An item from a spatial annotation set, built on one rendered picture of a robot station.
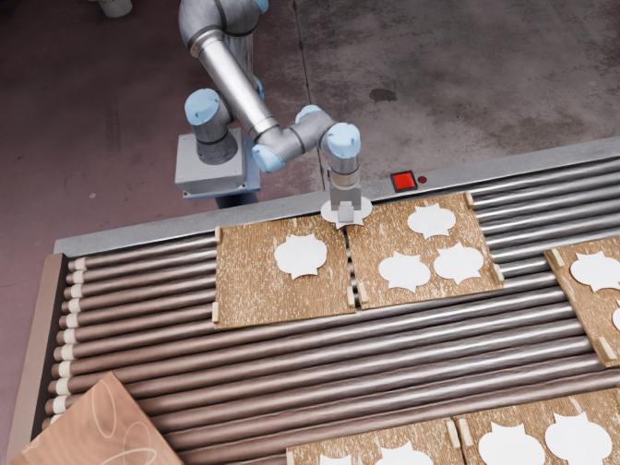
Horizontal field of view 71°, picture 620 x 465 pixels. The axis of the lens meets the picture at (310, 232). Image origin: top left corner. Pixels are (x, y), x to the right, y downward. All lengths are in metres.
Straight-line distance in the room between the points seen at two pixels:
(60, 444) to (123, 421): 0.15
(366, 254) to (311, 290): 0.20
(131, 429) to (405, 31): 3.38
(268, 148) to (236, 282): 0.48
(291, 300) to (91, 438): 0.59
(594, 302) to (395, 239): 0.56
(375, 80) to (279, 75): 0.72
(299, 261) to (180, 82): 2.57
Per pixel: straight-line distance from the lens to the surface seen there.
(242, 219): 1.49
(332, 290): 1.29
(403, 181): 1.52
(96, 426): 1.24
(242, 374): 1.27
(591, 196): 1.67
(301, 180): 2.74
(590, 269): 1.47
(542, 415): 1.27
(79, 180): 3.29
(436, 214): 1.44
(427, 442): 1.19
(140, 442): 1.18
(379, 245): 1.36
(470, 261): 1.37
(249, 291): 1.33
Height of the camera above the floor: 2.11
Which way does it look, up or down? 57 degrees down
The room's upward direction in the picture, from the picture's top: 10 degrees counter-clockwise
